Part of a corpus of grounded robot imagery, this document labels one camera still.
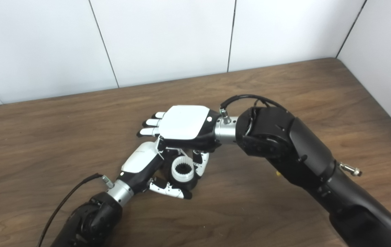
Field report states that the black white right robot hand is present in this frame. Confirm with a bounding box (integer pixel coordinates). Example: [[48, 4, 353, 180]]
[[136, 105, 239, 177]]

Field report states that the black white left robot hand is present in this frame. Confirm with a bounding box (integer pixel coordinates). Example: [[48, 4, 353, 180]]
[[106, 139, 193, 206]]

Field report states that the round black gear part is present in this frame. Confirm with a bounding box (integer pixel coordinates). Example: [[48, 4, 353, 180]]
[[163, 154, 199, 191]]

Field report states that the white plastic ring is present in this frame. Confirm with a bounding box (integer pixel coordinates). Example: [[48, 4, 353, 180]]
[[171, 156, 195, 182]]

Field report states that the silver round connector plug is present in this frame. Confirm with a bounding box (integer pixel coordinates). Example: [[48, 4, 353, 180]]
[[340, 162, 362, 177]]

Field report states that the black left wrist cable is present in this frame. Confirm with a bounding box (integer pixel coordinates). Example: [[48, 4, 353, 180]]
[[37, 173, 113, 247]]

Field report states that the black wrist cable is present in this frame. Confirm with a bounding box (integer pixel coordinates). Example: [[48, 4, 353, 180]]
[[220, 94, 287, 124], [37, 173, 113, 247]]

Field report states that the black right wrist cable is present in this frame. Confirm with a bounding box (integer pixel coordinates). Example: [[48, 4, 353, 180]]
[[220, 94, 287, 124]]

